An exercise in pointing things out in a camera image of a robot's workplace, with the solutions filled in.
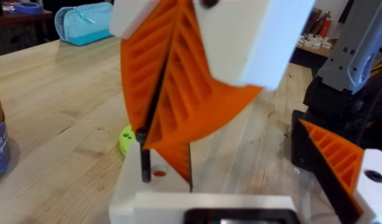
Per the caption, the green disc with holes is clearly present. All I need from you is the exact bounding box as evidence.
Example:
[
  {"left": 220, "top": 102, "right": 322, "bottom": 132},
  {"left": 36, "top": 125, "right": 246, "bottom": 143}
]
[{"left": 118, "top": 124, "right": 137, "bottom": 158}]

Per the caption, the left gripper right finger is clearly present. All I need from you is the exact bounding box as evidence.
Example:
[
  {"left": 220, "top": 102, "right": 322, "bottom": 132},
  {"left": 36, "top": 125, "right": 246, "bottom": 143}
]
[{"left": 299, "top": 119, "right": 382, "bottom": 224}]

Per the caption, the light blue zip bag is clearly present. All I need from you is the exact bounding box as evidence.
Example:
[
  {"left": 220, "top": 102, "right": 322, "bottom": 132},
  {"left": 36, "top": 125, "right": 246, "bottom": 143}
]
[{"left": 54, "top": 2, "right": 114, "bottom": 47}]

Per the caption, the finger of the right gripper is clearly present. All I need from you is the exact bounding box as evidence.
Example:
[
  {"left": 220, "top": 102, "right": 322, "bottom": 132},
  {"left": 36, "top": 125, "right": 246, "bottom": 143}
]
[
  {"left": 143, "top": 0, "right": 316, "bottom": 151},
  {"left": 109, "top": 0, "right": 180, "bottom": 133}
]

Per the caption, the heap of small white boxes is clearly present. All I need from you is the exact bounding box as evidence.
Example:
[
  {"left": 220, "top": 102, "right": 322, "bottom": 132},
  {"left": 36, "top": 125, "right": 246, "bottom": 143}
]
[{"left": 296, "top": 33, "right": 333, "bottom": 50}]

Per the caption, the blue tape roll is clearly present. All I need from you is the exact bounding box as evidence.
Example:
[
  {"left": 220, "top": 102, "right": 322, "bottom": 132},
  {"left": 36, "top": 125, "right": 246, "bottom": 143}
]
[{"left": 12, "top": 1, "right": 44, "bottom": 15}]

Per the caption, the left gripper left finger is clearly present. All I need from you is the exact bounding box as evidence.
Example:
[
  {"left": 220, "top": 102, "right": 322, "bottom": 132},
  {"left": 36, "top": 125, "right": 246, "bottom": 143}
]
[{"left": 108, "top": 141, "right": 193, "bottom": 224}]

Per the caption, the row of red books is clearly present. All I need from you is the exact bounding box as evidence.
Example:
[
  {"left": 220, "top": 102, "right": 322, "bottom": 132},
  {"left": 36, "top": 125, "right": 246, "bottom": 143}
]
[{"left": 302, "top": 7, "right": 333, "bottom": 39}]

